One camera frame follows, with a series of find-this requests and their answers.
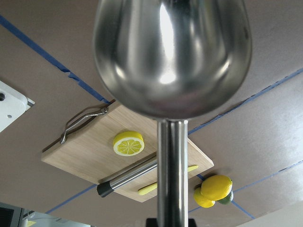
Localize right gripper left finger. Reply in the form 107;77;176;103
145;218;158;227

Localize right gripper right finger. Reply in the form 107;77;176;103
188;218;197;227

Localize steel ice scoop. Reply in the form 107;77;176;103
93;0;252;227

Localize yellow plastic knife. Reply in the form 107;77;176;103
137;165;198;196

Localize green lime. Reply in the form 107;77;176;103
217;190;234;205

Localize whole yellow lemon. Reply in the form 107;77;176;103
200;175;232;201

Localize steel muddler black tip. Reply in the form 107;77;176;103
97;157;157;198

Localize lemon half slice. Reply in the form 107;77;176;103
113;131;145;157

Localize wooden cutting board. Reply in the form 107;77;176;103
41;101;214;203

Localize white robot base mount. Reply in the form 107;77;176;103
0;81;35;132

